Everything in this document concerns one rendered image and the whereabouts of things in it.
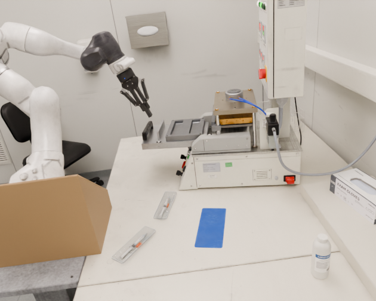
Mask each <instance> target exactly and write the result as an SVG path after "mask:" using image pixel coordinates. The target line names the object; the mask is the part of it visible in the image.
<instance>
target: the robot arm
mask: <svg viewBox="0 0 376 301"><path fill-rule="evenodd" d="M9 48H15V49H16V50H19V51H22V52H24V53H29V54H33V55H35V56H52V55H62V56H66V57H71V58H73V59H77V60H80V61H81V65H82V66H83V68H84V69H85V70H88V71H91V72H92V71H97V70H99V69H101V68H102V67H103V66H104V65H105V64H108V67H109V68H110V70H111V71H112V73H113V74H117V78H118V79H119V81H120V83H121V85H122V90H121V91H120V93H121V94H123V95H124V96H125V97H126V98H127V99H128V100H129V101H130V102H131V103H132V104H133V105H134V106H140V108H141V109H142V111H143V112H144V111H145V112H146V114H147V116H148V117H149V118H150V117H151V116H152V113H151V111H150V106H149V104H148V102H147V101H148V99H149V95H148V93H147V90H146V86H145V83H144V78H142V79H141V78H138V77H137V76H136V75H135V73H134V72H133V70H132V69H131V67H129V66H131V65H132V64H133V63H135V60H134V58H131V57H126V56H125V54H124V53H123V52H122V51H121V48H120V45H119V44H118V42H117V41H116V39H115V38H114V37H113V35H112V34H111V33H110V32H108V31H102V32H99V33H96V34H95V35H94V36H92V40H91V42H90V43H89V45H88V46H87V47H84V46H81V45H77V44H73V43H70V42H66V41H64V40H62V39H60V38H57V37H55V36H53V35H51V34H49V33H47V32H45V31H43V30H40V29H38V28H35V27H32V26H28V25H25V24H21V23H13V22H6V23H4V24H3V26H2V27H1V28H0V96H1V97H3V98H5V99H6V100H8V101H9V102H11V103H12V104H14V105H16V106H17V107H18V108H19V109H20V110H21V111H23V112H24V113H25V114H26V115H27V116H28V117H30V127H31V133H32V154H31V155H30V156H29V157H28V158H27V159H26V165H25V166H24V167H23V168H21V169H20V170H19V171H17V172H16V173H15V174H13V175H12V176H11V178H10V182H9V183H16V182H25V181H30V180H39V179H47V178H52V177H61V176H65V175H64V155H63V154H62V135H61V109H60V98H59V96H58V95H57V94H56V92H55V91H54V90H53V89H52V88H50V87H43V86H41V87H38V88H36V87H34V86H33V85H32V84H31V83H30V82H29V81H28V80H27V79H25V78H24V77H22V76H21V75H19V74H18V73H16V72H15V71H13V70H12V69H10V68H9V67H8V66H7V64H8V62H9V59H10V55H9V52H8V50H7V49H9ZM138 82H140V84H141V86H142V89H143V93H144V95H143V93H142V92H141V91H140V89H139V87H138ZM134 89H135V90H136V92H137V93H138V95H139V96H140V98H141V100H142V101H143V103H142V102H141V101H140V99H139V98H138V96H137V94H136V93H135V91H134ZM126 90H128V91H130V93H131V94H132V96H133V97H134V98H135V100H134V99H133V98H132V97H131V96H130V95H129V94H128V93H127V92H126ZM144 96H145V97H144Z"/></svg>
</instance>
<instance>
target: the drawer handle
mask: <svg viewBox="0 0 376 301"><path fill-rule="evenodd" d="M150 129H153V123H152V121H149V122H148V123H147V125H146V127H145V128H144V130H143V132H142V137H143V140H147V135H148V133H149V131H150Z"/></svg>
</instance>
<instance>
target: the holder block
mask: <svg viewBox="0 0 376 301"><path fill-rule="evenodd" d="M204 126H205V118H196V119H179V120H172V121H171V123H170V126H169V129H168V131H167V134H166V136H165V138H166V142H169V141H179V140H196V139H197V138H198V137H199V136H200V135H201V134H204Z"/></svg>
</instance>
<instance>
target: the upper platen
mask: <svg viewBox="0 0 376 301"><path fill-rule="evenodd" d="M219 118H220V124H221V128H229V127H247V126H252V113H239V114H230V115H219Z"/></svg>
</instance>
